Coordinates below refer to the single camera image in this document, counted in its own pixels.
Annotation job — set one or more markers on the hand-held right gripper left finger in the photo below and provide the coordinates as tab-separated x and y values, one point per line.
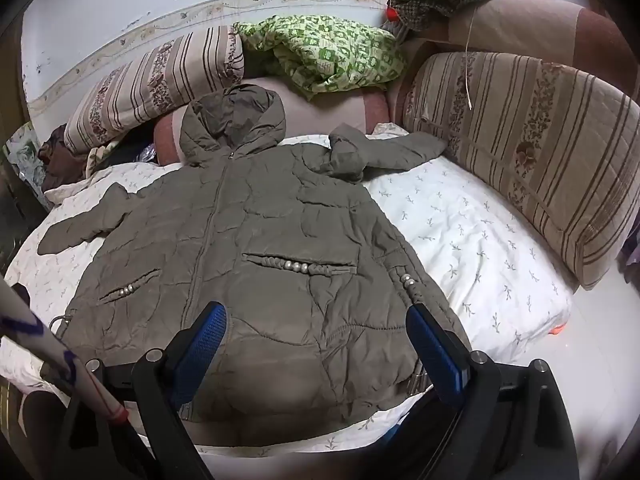
202	342

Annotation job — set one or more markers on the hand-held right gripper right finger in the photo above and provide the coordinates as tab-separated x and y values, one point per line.
435	355

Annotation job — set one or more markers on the olive hooded puffer jacket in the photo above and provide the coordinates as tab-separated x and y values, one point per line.
280	220

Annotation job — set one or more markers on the leaf patterned cloth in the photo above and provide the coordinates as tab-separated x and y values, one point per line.
25	160

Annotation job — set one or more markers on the green patterned quilt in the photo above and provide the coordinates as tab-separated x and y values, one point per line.
325	50

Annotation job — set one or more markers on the pink and brown bolster pillow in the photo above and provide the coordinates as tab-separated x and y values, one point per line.
330	110

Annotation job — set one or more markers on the cream floral cloth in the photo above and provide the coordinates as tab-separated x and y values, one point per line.
100	155

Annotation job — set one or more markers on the dark brown cloth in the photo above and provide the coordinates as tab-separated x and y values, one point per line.
60	152

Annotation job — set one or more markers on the small red object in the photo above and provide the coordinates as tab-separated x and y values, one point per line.
393	13

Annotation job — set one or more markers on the white pole with blue marks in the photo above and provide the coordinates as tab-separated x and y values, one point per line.
55	345

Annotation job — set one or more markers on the large striped floral cushion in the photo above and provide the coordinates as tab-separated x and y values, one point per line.
540	150

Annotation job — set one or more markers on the small orange object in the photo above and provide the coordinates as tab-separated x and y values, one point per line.
557	330

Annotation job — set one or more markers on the bed with white printed sheet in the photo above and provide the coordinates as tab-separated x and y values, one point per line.
475	240

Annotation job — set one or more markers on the long striped floral cushion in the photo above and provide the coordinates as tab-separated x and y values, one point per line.
150	80

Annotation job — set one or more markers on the large pink and brown cushion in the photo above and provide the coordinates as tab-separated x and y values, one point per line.
525	25

